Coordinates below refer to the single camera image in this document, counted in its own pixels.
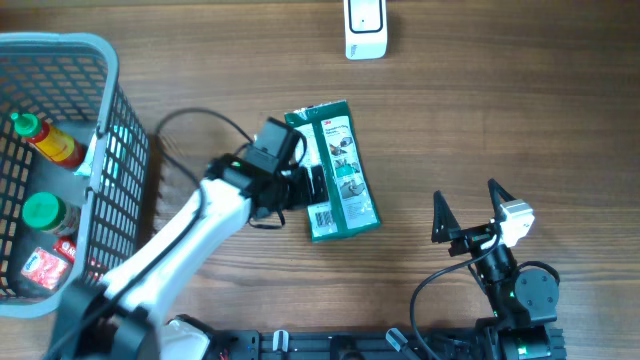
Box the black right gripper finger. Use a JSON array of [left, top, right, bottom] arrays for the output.
[[431, 191, 461, 243], [488, 178, 515, 220]]

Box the green sponge package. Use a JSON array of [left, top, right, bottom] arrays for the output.
[[285, 100, 381, 243]]

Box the red sauce squeeze bottle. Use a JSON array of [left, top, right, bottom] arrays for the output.
[[10, 112, 86, 169]]

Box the green lid jar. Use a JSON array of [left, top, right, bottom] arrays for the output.
[[22, 192, 81, 237]]

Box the red tissue packet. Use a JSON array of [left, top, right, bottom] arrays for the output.
[[21, 247, 70, 290]]

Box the red candy bar wrapper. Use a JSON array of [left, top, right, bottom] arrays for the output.
[[53, 237, 76, 263]]

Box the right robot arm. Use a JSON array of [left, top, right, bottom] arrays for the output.
[[426, 180, 567, 360]]

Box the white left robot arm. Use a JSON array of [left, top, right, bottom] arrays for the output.
[[45, 154, 327, 359]]

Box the white barcode scanner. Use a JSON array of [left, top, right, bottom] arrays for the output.
[[343, 0, 388, 61]]

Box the grey plastic shopping basket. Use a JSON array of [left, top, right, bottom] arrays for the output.
[[1, 33, 150, 319]]

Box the right camera cable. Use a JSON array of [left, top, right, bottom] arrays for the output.
[[409, 232, 501, 360]]

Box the camera cable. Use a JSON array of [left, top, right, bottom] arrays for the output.
[[409, 232, 501, 360], [153, 107, 286, 231]]

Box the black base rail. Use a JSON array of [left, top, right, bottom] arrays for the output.
[[164, 327, 567, 360]]

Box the left camera cable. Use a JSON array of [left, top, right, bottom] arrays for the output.
[[153, 107, 286, 231]]

